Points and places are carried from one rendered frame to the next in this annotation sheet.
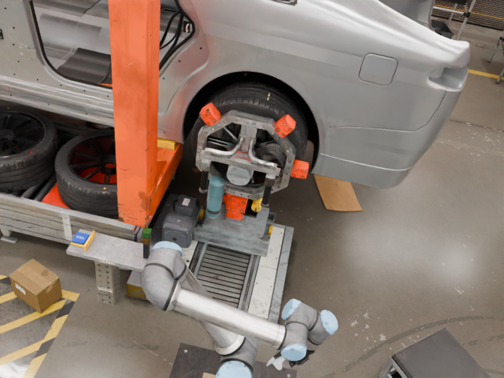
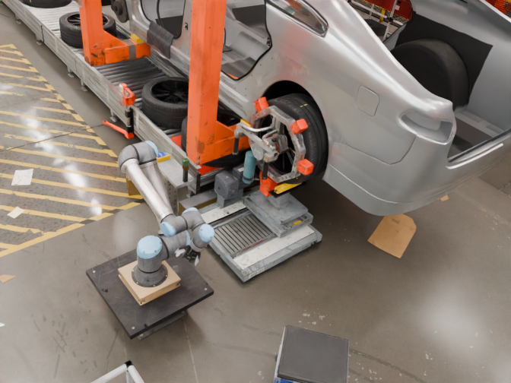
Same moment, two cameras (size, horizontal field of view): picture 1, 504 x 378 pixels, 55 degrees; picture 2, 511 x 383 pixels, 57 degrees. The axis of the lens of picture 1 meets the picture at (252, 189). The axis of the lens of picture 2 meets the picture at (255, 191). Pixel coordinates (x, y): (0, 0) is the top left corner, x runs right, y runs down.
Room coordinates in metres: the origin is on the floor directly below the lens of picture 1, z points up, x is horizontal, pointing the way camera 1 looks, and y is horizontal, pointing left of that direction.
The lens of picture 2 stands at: (-0.09, -1.83, 2.76)
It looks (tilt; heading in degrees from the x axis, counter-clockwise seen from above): 39 degrees down; 42
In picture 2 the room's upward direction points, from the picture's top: 9 degrees clockwise
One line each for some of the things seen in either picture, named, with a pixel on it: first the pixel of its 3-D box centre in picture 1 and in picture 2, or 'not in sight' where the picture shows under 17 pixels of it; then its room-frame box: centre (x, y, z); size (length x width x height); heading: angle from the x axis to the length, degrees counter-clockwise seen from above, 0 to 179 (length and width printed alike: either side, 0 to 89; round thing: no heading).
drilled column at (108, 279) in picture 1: (108, 275); (169, 189); (1.70, 0.71, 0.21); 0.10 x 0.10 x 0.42; 86
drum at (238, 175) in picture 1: (241, 165); (268, 147); (2.12, 0.08, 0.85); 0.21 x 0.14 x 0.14; 176
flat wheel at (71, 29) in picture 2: not in sight; (88, 29); (2.52, 3.66, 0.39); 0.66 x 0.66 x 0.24
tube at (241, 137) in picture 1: (226, 139); (257, 121); (2.07, 0.18, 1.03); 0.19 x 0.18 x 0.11; 176
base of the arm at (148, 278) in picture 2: not in sight; (149, 268); (1.00, -0.08, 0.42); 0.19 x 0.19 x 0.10
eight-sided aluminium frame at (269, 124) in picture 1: (244, 157); (275, 145); (2.19, 0.07, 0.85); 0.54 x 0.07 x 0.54; 86
